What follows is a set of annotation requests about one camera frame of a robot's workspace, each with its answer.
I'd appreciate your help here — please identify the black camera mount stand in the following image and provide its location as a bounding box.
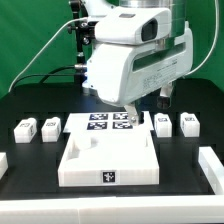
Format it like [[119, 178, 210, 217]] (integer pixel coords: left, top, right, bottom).
[[67, 0, 94, 83]]

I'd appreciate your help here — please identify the white left obstacle block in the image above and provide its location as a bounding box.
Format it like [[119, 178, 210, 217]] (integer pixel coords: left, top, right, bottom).
[[0, 152, 8, 180]]

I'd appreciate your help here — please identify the white marker sheet with tags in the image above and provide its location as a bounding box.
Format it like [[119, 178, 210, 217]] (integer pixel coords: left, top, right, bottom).
[[63, 112, 153, 133]]

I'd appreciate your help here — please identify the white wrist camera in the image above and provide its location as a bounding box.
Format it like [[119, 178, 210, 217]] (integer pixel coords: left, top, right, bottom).
[[95, 7, 172, 45]]

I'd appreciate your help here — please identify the white right obstacle wall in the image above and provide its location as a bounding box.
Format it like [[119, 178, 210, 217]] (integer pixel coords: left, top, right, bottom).
[[198, 147, 224, 195]]

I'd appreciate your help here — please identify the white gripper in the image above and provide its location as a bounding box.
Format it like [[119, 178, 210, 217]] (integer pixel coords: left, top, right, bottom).
[[86, 28, 193, 126]]

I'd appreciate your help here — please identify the white square tabletop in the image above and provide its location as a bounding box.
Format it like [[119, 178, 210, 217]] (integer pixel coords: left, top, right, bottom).
[[57, 111, 160, 187]]

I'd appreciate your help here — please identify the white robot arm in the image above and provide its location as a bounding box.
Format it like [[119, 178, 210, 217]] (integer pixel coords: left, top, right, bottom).
[[82, 0, 193, 125]]

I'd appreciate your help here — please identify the black cable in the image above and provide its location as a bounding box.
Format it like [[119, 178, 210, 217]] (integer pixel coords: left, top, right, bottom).
[[13, 65, 88, 88]]

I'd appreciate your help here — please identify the white front wall rail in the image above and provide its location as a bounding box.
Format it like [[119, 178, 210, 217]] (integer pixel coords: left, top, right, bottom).
[[0, 195, 224, 224]]

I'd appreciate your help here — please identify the white cable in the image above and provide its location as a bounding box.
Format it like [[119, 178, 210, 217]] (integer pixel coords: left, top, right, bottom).
[[7, 17, 88, 93]]

